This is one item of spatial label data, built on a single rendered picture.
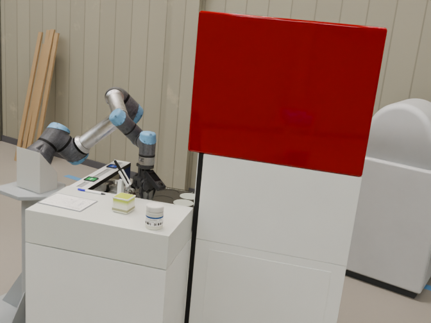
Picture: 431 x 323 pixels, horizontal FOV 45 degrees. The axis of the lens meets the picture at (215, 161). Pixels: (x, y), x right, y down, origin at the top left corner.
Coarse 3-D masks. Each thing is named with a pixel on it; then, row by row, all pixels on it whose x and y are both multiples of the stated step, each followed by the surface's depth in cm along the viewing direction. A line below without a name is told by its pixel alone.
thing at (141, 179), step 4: (140, 168) 239; (144, 168) 239; (148, 168) 239; (152, 168) 240; (140, 172) 244; (144, 172) 241; (136, 176) 243; (140, 176) 244; (144, 176) 241; (136, 180) 243; (140, 180) 241; (144, 180) 240; (148, 180) 241; (132, 184) 245; (136, 184) 244; (140, 184) 241; (144, 184) 240; (148, 184) 242; (144, 188) 241; (148, 188) 243; (152, 188) 244
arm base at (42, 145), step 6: (42, 138) 279; (36, 144) 276; (42, 144) 277; (48, 144) 278; (36, 150) 273; (42, 150) 275; (48, 150) 277; (54, 150) 281; (48, 156) 276; (48, 162) 277
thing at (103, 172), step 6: (120, 162) 296; (126, 162) 297; (102, 168) 282; (108, 168) 283; (90, 174) 269; (96, 174) 270; (102, 174) 272; (108, 174) 272; (96, 180) 261; (78, 186) 251; (84, 186) 250; (90, 186) 251
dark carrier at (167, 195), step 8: (136, 192) 267; (160, 192) 271; (168, 192) 272; (176, 192) 273; (184, 192) 274; (192, 192) 275; (152, 200) 258; (160, 200) 260; (168, 200) 261; (192, 200) 264
